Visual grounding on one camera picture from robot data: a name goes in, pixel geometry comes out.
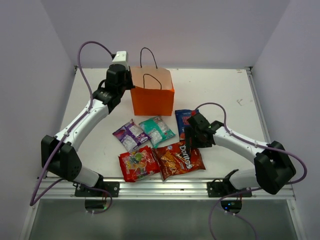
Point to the red candy bag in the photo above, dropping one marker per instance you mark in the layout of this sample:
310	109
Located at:
138	164

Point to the aluminium mounting rail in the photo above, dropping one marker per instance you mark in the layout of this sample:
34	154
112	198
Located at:
156	189

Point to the orange paper bag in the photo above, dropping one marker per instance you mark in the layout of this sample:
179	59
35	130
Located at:
154	91

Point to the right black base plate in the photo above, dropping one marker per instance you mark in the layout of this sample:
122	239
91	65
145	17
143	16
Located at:
221	187

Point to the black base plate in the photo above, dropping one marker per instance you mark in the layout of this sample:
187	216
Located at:
221	187
103	189

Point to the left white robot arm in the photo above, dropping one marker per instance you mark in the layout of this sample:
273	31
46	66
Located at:
59	153

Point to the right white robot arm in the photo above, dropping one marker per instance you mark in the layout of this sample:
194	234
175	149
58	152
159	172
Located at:
272	166

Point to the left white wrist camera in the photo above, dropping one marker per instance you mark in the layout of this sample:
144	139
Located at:
121	58

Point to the red Doritos chip bag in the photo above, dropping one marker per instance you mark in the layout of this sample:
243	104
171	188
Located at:
177	159

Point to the blue Burts chip bag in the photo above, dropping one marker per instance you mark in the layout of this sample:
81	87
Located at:
182	117

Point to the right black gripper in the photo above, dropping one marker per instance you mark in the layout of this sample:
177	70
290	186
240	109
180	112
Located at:
189	132

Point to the teal snack packet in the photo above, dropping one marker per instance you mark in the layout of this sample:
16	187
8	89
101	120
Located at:
157	130

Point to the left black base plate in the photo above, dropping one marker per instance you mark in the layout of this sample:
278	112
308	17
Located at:
103	189

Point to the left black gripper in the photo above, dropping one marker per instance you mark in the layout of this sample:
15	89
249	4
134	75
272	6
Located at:
128	74

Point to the purple snack packet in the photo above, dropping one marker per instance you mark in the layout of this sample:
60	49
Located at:
131	136

